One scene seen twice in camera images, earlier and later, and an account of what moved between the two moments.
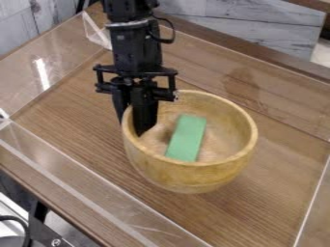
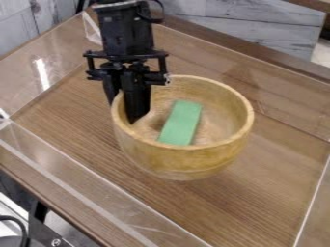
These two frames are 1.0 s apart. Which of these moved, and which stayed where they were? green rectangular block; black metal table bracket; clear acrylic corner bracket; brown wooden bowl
Moved: brown wooden bowl; green rectangular block
Stayed: black metal table bracket; clear acrylic corner bracket
